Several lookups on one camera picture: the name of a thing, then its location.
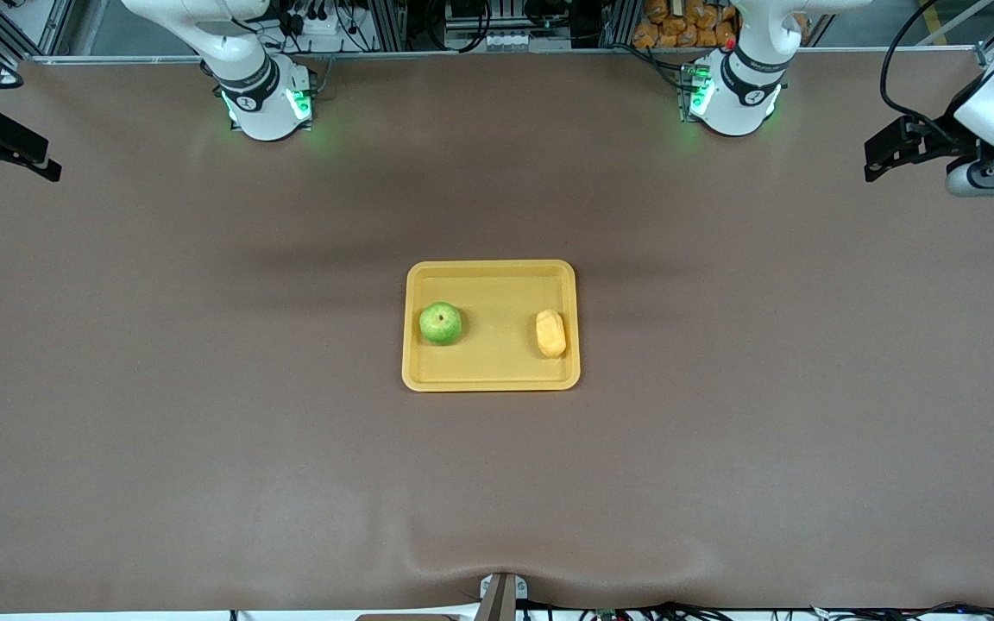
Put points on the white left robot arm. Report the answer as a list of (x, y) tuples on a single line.
[(747, 86)]

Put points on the aluminium frame rail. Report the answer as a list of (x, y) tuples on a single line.
[(506, 54)]

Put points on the brown table mat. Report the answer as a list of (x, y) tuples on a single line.
[(204, 483)]

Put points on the green apple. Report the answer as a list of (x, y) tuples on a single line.
[(440, 323)]

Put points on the yellow plastic tray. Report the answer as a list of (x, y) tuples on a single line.
[(497, 366)]

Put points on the bag of orange snacks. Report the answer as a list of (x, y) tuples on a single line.
[(678, 26)]

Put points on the white power strip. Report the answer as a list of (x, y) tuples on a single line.
[(320, 26)]

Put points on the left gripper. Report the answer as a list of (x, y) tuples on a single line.
[(934, 138)]

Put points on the yellow potato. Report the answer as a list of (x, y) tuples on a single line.
[(550, 334)]

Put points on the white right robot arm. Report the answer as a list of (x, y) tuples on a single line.
[(255, 103)]

